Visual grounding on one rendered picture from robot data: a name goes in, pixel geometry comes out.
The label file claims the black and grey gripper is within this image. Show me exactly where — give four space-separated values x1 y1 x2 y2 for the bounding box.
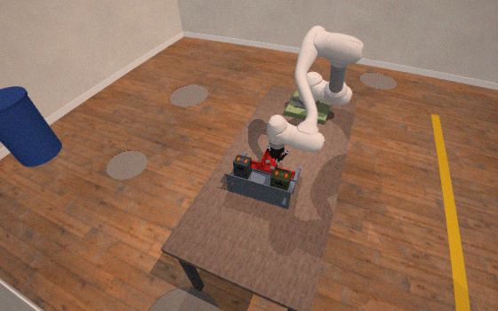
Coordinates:
267 146 288 165

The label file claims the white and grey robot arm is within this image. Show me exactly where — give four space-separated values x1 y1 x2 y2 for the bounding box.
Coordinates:
267 26 364 152

